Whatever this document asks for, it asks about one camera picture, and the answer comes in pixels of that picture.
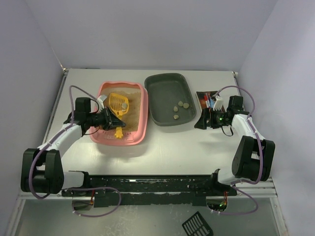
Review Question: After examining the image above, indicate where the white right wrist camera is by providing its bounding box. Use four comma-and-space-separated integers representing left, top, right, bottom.
213, 95, 223, 111

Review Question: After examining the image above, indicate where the dark hardcover book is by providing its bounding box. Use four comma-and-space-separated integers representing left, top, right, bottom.
196, 91, 217, 111

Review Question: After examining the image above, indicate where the yellow litter scoop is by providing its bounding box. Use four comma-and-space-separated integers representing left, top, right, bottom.
107, 92, 130, 139

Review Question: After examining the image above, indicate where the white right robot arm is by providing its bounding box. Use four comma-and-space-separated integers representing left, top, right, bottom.
194, 95, 275, 185

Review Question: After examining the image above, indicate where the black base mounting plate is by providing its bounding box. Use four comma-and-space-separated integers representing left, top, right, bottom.
62, 173, 237, 207

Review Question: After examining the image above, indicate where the aluminium frame rail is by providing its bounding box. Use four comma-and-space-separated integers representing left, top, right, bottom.
19, 178, 277, 199

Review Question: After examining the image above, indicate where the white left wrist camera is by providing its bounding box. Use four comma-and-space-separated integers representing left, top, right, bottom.
96, 95, 107, 110

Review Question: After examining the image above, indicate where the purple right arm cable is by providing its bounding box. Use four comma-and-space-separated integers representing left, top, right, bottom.
211, 85, 263, 215

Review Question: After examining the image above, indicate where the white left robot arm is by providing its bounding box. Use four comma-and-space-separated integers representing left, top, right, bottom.
20, 97, 126, 198

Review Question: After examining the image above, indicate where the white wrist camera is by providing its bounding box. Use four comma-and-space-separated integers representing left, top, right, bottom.
96, 95, 107, 110
213, 95, 223, 111

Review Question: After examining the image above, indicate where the pink litter box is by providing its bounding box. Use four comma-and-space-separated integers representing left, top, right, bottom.
90, 81, 148, 146

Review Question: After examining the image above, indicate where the black slotted spatula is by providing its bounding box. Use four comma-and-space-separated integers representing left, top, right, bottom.
182, 211, 214, 236

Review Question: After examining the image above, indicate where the dark grey plastic tray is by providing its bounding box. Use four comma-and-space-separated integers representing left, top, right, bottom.
144, 73, 196, 126

